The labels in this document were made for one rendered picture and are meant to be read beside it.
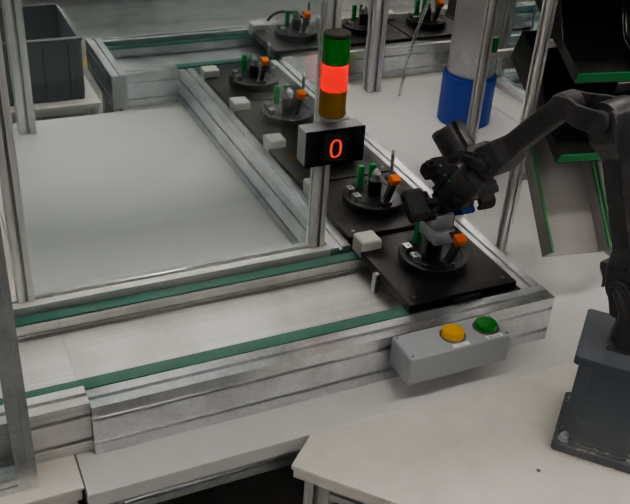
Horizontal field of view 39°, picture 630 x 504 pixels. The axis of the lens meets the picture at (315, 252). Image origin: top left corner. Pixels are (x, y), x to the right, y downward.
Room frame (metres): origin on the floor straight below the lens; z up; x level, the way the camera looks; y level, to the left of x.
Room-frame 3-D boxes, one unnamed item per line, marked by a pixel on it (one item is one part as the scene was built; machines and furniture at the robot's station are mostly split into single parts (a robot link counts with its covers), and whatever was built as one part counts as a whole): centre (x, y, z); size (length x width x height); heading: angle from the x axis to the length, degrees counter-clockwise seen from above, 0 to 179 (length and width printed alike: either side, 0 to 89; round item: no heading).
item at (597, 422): (1.16, -0.51, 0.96); 0.15 x 0.15 x 0.20; 69
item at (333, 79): (1.53, -0.01, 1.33); 0.05 x 0.05 x 0.05
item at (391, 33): (2.94, -0.11, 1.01); 0.24 x 0.24 x 0.13; 27
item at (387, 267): (1.51, -0.24, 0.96); 0.24 x 0.24 x 0.02; 27
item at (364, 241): (1.56, -0.10, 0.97); 0.05 x 0.05 x 0.04; 27
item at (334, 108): (1.53, -0.01, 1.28); 0.05 x 0.05 x 0.05
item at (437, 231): (1.52, -0.23, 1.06); 0.08 x 0.04 x 0.07; 27
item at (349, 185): (1.74, -0.12, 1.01); 0.24 x 0.24 x 0.13; 27
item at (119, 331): (1.40, 0.04, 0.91); 0.84 x 0.28 x 0.10; 117
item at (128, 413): (1.25, -0.06, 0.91); 0.89 x 0.06 x 0.11; 117
